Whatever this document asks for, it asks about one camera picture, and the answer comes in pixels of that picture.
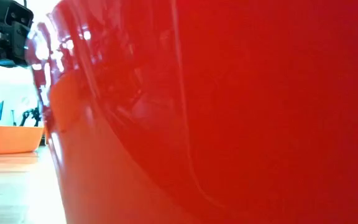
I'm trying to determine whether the orange mini bowl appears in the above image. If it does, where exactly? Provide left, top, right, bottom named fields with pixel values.
left=0, top=125, right=45, bottom=156

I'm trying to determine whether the red mini bowl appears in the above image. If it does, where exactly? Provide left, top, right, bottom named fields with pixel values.
left=24, top=0, right=358, bottom=224

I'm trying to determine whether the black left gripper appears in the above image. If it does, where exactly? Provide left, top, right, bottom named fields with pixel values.
left=0, top=0, right=35, bottom=68

